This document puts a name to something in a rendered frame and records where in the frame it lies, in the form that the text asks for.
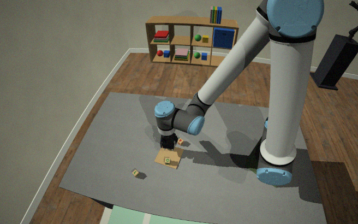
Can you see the tan flat mat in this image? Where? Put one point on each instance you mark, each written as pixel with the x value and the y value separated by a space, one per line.
pixel 174 155

